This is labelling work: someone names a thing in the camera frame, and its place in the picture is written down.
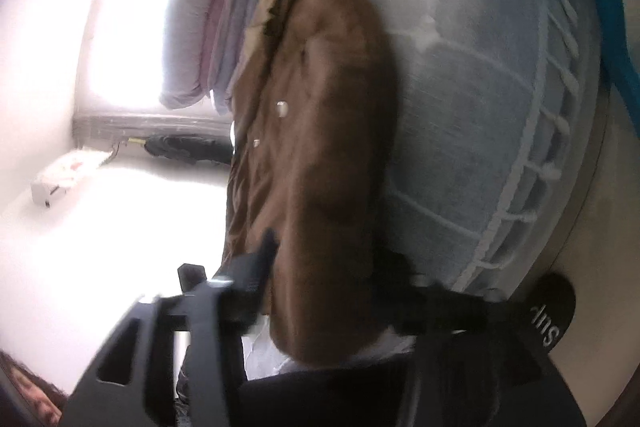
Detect brown blanket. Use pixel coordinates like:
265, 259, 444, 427
220, 0, 418, 365

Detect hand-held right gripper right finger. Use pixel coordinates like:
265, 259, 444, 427
376, 251, 588, 427

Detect person's black clothing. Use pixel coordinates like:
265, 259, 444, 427
239, 354, 417, 427

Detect black slipper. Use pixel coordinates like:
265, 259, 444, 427
526, 272, 577, 356

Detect window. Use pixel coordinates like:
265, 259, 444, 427
82, 0, 178, 110

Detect bed with grey checked sheet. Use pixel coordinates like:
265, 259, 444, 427
315, 0, 621, 303

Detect dark hanging clothes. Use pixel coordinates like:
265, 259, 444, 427
142, 133, 234, 166

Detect small white box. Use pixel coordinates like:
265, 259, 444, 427
30, 148, 113, 208

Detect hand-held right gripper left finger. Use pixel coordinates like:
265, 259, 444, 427
70, 228, 280, 427

